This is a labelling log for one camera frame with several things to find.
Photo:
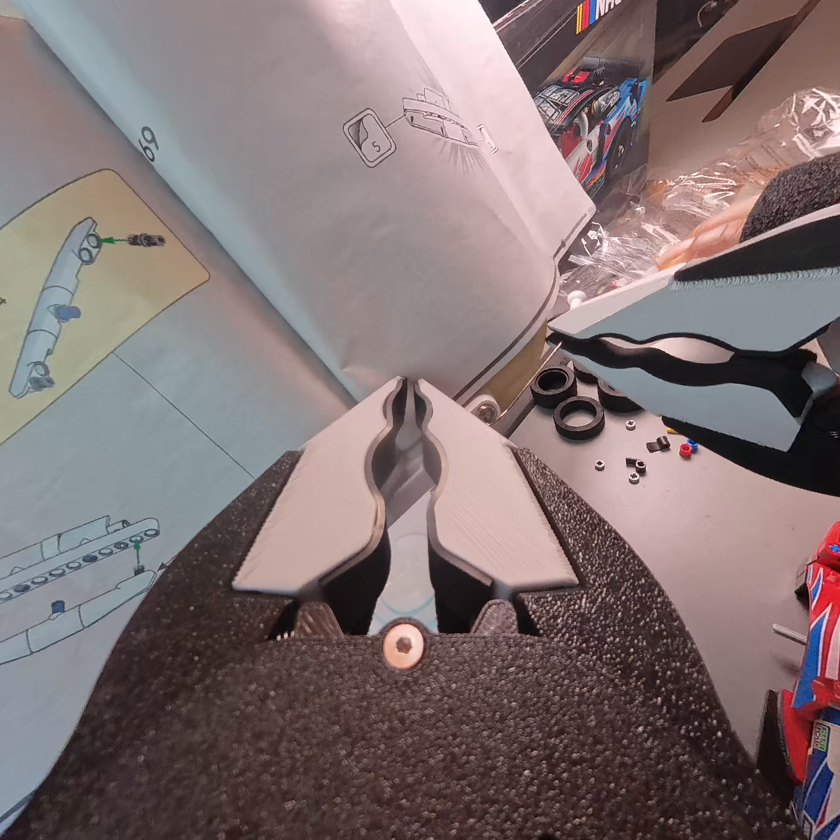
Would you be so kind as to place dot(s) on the building instruction booklet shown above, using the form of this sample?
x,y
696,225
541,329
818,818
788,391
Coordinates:
x,y
262,197

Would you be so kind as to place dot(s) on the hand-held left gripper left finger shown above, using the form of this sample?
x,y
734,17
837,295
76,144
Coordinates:
x,y
315,512

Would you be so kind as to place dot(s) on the toy brick race car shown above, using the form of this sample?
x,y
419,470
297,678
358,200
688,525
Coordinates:
x,y
817,689

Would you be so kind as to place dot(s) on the person's right hand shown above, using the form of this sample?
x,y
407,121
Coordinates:
x,y
715,229

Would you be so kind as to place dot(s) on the grey desk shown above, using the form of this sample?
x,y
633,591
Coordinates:
x,y
656,558

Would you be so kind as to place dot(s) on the black toy pin connector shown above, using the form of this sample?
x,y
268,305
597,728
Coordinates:
x,y
635,464

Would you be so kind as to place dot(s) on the brown cardboard box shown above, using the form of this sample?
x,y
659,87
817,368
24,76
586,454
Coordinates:
x,y
820,59

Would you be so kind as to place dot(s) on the black rubber toy tyre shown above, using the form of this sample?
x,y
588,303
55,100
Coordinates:
x,y
577,418
617,397
584,371
551,387

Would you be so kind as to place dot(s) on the clear plastic bag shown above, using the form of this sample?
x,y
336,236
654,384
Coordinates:
x,y
735,151
610,262

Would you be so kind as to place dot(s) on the black flat toy connector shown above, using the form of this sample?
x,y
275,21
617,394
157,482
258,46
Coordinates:
x,y
657,445

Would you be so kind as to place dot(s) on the toy car packaging box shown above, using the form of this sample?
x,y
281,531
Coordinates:
x,y
590,111

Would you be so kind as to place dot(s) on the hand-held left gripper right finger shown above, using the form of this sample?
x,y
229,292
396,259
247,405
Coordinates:
x,y
499,518

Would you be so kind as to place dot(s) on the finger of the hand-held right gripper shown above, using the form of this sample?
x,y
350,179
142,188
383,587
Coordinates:
x,y
709,400
722,308

